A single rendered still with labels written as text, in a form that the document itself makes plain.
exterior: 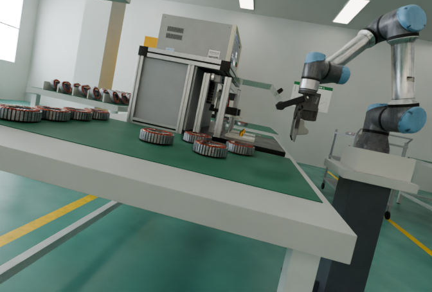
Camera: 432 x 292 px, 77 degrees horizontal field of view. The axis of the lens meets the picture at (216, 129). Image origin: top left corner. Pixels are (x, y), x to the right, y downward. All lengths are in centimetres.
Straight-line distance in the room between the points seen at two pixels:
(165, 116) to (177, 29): 46
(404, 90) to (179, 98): 98
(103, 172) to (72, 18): 829
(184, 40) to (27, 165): 102
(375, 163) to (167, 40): 116
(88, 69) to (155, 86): 408
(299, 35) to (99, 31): 441
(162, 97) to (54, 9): 797
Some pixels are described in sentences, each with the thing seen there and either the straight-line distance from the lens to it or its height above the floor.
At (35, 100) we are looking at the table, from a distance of 296.
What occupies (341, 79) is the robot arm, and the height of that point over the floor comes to 112.
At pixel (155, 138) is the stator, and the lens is 87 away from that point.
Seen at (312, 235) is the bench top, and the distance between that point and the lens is 50.
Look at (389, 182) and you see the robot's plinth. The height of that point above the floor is 73.
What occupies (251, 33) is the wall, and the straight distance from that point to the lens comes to 705.
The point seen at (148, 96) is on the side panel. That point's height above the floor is 89.
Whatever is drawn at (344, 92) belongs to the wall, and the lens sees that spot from 707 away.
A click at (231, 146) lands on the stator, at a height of 77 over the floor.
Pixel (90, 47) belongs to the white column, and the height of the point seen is 149.
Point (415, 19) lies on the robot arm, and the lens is 144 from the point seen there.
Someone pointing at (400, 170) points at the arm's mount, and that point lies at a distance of 148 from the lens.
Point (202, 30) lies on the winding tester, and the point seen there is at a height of 127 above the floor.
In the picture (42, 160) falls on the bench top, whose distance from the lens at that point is 61.
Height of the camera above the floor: 90
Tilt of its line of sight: 5 degrees down
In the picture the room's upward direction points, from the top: 12 degrees clockwise
